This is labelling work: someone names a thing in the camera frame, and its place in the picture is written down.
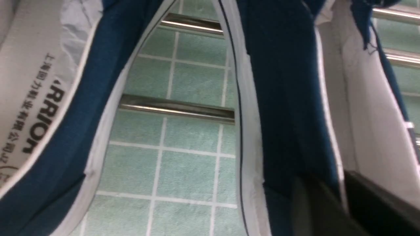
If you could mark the navy slip-on shoe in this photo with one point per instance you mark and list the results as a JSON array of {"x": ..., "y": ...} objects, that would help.
[
  {"x": 64, "y": 65},
  {"x": 367, "y": 124}
]

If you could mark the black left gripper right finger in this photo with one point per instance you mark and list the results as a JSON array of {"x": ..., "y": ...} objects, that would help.
[{"x": 377, "y": 211}]

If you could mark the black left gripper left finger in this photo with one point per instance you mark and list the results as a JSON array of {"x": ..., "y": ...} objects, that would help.
[{"x": 317, "y": 212}]

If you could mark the metal shoe rack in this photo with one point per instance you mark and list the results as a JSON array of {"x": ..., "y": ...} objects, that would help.
[{"x": 212, "y": 28}]

